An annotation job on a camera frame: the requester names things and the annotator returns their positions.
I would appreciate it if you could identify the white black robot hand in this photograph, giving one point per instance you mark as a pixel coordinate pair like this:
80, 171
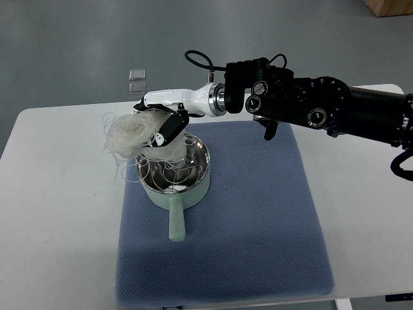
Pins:
180, 105

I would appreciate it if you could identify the white vermicelli bundle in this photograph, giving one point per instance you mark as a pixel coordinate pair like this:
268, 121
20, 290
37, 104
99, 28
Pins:
144, 134

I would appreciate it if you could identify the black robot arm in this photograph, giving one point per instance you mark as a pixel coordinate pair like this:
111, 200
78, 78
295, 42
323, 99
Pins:
273, 95

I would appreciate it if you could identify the mint green steel pot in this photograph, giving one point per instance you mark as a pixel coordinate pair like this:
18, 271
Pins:
176, 202

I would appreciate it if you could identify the lower metal floor plate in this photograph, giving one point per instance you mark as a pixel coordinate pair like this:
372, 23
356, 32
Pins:
137, 87

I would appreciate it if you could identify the metal floor plate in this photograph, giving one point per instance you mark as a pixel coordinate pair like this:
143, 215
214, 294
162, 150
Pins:
137, 87
137, 74

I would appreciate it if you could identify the upper metal floor plate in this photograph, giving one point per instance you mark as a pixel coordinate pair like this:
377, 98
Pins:
137, 74

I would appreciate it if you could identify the blue grey table mat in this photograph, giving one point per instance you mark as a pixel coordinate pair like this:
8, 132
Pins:
254, 235

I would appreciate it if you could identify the wooden box corner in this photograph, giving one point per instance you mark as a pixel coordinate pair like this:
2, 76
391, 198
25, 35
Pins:
389, 8

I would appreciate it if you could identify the wire steaming rack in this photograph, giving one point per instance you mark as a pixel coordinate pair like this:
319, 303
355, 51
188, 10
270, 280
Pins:
163, 177

